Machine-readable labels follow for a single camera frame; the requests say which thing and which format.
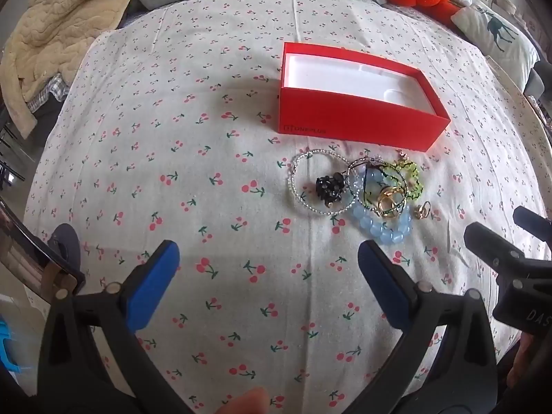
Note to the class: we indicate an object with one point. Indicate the person's left hand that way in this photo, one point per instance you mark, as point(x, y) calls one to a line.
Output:
point(246, 402)

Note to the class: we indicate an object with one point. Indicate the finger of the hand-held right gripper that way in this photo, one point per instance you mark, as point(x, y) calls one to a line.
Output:
point(534, 222)
point(489, 241)

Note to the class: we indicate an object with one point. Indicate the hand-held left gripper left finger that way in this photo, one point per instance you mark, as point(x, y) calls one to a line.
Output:
point(155, 284)

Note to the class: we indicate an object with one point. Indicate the dark round object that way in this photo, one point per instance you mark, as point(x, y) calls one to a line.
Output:
point(64, 246)

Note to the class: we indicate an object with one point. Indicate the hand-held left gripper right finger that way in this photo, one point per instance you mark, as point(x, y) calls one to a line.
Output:
point(384, 284)

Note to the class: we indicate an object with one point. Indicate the person's right hand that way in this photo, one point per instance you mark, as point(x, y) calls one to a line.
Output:
point(522, 360)

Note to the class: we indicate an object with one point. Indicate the dark glossy board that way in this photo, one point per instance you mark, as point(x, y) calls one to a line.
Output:
point(26, 254)

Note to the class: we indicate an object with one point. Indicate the small gold earring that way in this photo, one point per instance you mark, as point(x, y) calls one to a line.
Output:
point(422, 210)

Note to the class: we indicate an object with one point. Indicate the white deer print pillow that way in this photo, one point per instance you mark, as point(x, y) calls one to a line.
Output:
point(496, 39)

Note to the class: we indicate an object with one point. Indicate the beige quilted blanket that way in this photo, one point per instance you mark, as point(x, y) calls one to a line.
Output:
point(64, 26)

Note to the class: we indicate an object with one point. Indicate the small orange plush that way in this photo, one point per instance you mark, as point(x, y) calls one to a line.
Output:
point(446, 11)

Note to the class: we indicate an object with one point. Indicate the cherry print bed sheet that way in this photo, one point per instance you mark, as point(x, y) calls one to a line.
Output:
point(194, 159)

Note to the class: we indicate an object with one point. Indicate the black beaded hair clip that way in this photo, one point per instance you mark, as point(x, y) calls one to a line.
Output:
point(330, 185)

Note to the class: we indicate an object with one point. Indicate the red cardboard box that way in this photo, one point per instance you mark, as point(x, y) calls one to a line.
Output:
point(358, 112)

